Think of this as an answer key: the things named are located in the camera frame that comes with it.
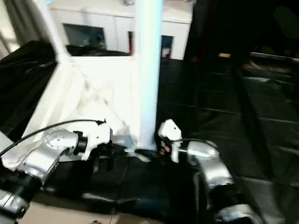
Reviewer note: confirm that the white plastic table top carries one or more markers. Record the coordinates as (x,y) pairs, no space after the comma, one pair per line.
(93,93)

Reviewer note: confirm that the white plastic table leg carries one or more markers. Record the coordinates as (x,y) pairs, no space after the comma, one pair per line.
(3,137)
(49,28)
(148,65)

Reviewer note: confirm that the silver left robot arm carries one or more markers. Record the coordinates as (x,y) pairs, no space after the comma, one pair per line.
(51,144)

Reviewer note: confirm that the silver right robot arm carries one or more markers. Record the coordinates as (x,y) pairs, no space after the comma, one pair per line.
(210,163)

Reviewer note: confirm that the black plastic mat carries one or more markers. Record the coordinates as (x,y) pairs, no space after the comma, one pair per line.
(252,116)

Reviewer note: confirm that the white cabinet with glass doors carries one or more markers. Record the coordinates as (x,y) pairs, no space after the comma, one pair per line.
(107,16)

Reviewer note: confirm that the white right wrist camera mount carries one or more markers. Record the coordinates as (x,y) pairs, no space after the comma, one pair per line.
(169,128)

